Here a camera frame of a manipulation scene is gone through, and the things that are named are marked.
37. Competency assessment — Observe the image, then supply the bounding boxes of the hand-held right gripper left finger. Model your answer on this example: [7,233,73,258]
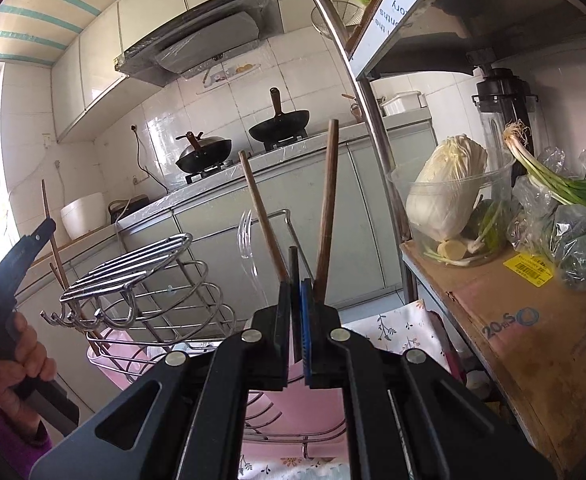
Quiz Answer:
[28,280,294,480]

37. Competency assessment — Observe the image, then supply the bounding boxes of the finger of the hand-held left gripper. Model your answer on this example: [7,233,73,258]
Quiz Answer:
[0,217,57,306]

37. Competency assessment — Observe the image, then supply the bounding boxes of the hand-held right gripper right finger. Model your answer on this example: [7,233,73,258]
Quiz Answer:
[300,280,556,480]

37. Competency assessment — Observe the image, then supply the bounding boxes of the brown wooden chopstick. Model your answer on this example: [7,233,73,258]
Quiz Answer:
[238,150,289,282]
[313,119,340,293]
[40,179,111,357]

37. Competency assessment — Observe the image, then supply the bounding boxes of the metal wire utensil rack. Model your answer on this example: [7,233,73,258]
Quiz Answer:
[40,209,349,461]

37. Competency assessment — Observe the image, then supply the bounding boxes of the person's left forearm purple sleeve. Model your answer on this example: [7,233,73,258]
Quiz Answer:
[0,385,54,480]

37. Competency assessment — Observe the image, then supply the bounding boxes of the person's left hand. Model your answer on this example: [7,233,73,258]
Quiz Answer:
[0,311,56,443]

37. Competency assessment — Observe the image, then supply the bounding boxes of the white round container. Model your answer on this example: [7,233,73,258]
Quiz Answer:
[60,192,107,241]

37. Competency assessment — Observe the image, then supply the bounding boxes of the dark basket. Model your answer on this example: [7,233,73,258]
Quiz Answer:
[108,195,150,224]

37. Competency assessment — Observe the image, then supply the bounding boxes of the grey kitchen base cabinets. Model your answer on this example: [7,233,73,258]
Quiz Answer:
[13,110,436,411]

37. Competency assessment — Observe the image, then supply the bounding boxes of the ginger piece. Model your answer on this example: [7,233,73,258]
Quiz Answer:
[438,240,467,262]

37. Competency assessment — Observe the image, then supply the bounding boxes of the gas stove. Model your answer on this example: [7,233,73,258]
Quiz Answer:
[185,130,309,184]

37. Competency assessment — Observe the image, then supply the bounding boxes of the black wok with lid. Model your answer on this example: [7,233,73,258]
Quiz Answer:
[175,131,234,174]

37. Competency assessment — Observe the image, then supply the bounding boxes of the napa cabbage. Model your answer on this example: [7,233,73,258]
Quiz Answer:
[405,135,488,243]

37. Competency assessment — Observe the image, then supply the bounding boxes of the clear plastic bowl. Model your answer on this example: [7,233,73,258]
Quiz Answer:
[388,152,517,268]

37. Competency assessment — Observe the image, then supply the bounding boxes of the cardboard box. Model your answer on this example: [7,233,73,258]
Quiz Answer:
[400,239,586,477]

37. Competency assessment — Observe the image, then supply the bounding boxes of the brown pot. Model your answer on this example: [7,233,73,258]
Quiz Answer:
[342,92,365,123]

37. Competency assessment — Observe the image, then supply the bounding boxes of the metal shelf rack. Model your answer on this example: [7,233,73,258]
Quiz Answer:
[293,0,586,321]

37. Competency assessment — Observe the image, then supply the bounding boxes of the upper kitchen cabinets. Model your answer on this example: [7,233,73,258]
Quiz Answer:
[50,0,274,143]

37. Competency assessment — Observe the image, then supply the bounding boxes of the white lidded container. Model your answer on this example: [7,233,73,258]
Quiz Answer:
[380,91,422,117]

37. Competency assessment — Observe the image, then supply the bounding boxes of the plastic bag of greens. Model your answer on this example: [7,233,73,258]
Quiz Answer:
[507,147,586,292]

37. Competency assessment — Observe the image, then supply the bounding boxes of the scallions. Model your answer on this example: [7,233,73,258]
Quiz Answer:
[503,120,586,221]

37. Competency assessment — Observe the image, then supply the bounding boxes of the range hood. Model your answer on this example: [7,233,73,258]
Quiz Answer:
[113,0,281,87]

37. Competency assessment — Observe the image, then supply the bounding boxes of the black blender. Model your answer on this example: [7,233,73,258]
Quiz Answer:
[472,50,542,171]

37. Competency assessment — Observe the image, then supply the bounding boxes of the metal skimmer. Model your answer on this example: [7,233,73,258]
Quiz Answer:
[310,2,360,42]

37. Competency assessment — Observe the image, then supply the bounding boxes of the black power cable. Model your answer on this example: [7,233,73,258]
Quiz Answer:
[130,124,170,196]

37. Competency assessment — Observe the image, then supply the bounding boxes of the black wok wooden handle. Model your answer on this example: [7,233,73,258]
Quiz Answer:
[248,87,312,144]

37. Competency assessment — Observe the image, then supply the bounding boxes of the clear wall shelf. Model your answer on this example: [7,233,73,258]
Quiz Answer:
[195,62,262,95]

